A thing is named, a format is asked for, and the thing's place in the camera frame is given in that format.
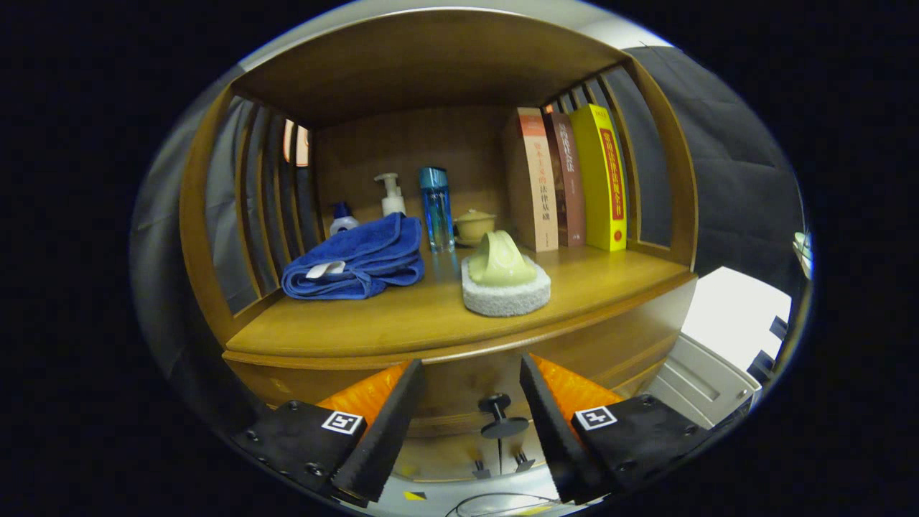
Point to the brown book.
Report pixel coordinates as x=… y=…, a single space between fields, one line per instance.
x=569 y=187

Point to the white pump bottle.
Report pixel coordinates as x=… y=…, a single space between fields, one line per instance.
x=393 y=202

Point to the black drawer knob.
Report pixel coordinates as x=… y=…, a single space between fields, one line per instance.
x=502 y=429

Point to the yellow book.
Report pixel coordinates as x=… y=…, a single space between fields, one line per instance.
x=603 y=179

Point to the wooden cabinet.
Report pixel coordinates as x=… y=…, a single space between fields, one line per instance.
x=431 y=64

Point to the beige book with orange band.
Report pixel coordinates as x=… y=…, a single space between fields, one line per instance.
x=535 y=187

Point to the white drawer unit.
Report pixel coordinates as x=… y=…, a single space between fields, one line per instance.
x=725 y=309

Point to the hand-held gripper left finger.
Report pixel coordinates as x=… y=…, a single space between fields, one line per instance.
x=384 y=438

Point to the blue folded towel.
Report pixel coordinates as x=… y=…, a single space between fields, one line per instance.
x=366 y=258

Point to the small white bottle blue cap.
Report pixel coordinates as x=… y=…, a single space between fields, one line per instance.
x=343 y=222

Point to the white power strip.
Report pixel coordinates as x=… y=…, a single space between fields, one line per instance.
x=803 y=255

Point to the wooden drawer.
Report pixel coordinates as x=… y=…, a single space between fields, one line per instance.
x=467 y=380

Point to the yellow lidded tea cup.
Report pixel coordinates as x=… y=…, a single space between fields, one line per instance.
x=472 y=226

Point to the tall blue glass bottle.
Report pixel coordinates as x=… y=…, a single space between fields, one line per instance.
x=436 y=212

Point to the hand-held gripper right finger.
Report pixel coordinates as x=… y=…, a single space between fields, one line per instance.
x=563 y=438

